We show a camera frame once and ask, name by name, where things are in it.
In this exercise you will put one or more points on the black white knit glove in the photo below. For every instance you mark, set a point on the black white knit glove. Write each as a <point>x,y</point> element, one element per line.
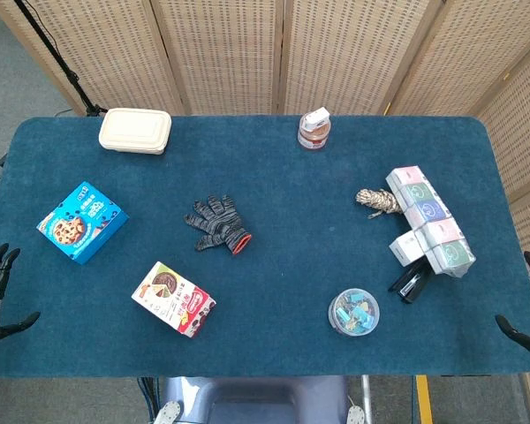
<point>218,223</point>

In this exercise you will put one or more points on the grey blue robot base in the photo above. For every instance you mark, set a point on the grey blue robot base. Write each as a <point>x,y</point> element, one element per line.
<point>252,399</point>

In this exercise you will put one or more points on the blue chocolate chip cookie box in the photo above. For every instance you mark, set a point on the blue chocolate chip cookie box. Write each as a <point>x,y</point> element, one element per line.
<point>81,223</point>

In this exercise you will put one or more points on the black stapler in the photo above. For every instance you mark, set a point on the black stapler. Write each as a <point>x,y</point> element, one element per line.
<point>411,285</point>

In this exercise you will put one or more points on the wrapped pastel tissue box pack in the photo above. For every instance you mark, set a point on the wrapped pastel tissue box pack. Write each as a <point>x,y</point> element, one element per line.
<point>430,218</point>

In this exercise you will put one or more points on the small white cardboard box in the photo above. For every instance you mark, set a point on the small white cardboard box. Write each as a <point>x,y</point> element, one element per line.
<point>405,249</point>

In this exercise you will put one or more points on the woven folding screen panel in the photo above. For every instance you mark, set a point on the woven folding screen panel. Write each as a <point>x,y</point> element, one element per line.
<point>221,53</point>
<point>349,53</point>
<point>101,53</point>
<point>459,57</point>
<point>523,146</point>

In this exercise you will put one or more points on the white red biscuit box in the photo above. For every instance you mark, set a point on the white red biscuit box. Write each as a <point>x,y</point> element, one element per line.
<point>172,298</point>

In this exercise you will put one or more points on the metal table leg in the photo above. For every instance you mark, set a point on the metal table leg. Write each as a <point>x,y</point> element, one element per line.
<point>367,395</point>

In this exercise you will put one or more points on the clear tub of binder clips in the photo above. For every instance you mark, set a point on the clear tub of binder clips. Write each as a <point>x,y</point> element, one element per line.
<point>353,312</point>

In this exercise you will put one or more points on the beige lidded lunch box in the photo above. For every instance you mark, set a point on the beige lidded lunch box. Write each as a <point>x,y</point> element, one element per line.
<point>134,131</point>

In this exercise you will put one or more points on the black tripod stand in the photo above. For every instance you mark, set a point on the black tripod stand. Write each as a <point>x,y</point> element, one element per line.
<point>62,66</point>

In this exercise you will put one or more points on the blue carpet table mat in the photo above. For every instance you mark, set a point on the blue carpet table mat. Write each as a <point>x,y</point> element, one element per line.
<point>291,274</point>

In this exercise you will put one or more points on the jar with brown contents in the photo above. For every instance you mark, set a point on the jar with brown contents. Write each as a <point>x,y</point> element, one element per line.
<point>312,138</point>

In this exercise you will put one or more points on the small white box on jar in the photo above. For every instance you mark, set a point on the small white box on jar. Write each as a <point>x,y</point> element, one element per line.
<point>315,119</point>

